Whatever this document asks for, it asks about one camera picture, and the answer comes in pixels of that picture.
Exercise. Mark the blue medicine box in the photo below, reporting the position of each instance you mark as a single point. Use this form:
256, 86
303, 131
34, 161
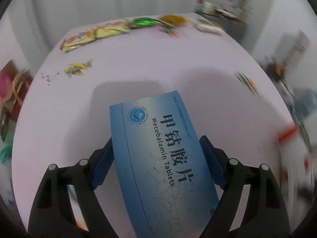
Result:
163, 174

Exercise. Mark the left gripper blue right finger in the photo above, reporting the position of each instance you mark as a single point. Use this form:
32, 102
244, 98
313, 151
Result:
214, 158

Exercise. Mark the golden brown snack wrapper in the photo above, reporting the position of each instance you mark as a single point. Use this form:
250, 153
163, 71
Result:
172, 20

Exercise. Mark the orange yellow snack packet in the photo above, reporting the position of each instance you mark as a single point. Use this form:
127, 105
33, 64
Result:
73, 42

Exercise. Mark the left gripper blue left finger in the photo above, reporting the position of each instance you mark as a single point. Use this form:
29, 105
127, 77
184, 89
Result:
103, 159

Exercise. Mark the grey cabinet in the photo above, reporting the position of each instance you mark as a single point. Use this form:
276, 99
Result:
237, 30

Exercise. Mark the white gold small box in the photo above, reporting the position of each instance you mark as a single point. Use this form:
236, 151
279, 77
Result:
208, 27

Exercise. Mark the dark snack box on floor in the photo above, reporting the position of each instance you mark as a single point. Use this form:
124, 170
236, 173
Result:
275, 70

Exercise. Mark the green candy wrapper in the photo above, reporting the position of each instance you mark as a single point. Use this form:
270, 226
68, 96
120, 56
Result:
143, 22

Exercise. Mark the tall white printed carton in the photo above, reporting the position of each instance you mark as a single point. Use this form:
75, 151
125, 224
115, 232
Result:
297, 51

